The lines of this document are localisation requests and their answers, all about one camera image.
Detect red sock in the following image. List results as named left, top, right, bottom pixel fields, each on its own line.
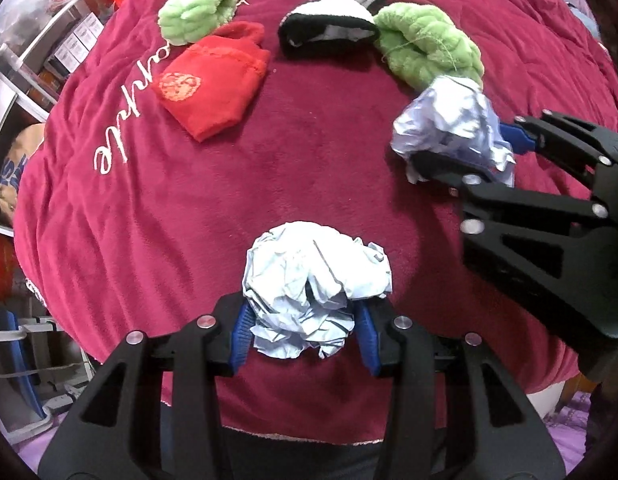
left=158, top=21, right=272, bottom=142

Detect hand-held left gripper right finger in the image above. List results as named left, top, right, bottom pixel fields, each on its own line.
left=351, top=297, right=567, bottom=480

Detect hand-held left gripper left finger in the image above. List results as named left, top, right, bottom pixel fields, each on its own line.
left=37, top=292, right=252, bottom=480

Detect metal shelf rack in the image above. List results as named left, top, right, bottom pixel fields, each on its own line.
left=0, top=0, right=140, bottom=131

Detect metal storage shelf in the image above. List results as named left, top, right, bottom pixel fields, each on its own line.
left=0, top=75, right=97, bottom=441

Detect black and white sock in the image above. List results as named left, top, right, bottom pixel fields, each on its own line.
left=278, top=0, right=381, bottom=59

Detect orange box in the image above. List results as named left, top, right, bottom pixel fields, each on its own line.
left=0, top=237, right=17, bottom=306

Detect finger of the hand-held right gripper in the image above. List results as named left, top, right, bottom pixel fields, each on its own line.
left=499, top=109, right=618, bottom=173
left=408, top=154, right=617, bottom=340

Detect pale blue paper ball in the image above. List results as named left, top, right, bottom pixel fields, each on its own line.
left=242, top=221, right=393, bottom=360
left=390, top=75, right=517, bottom=187

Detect dark red embroidered blanket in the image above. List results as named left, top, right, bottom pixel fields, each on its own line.
left=14, top=0, right=618, bottom=448

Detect dark grey pants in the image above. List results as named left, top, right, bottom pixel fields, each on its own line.
left=219, top=425, right=390, bottom=480

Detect row of white boxes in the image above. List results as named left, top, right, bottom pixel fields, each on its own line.
left=56, top=12, right=102, bottom=73

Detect fluffy green sock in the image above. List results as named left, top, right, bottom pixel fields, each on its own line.
left=157, top=0, right=240, bottom=47
left=373, top=2, right=486, bottom=92

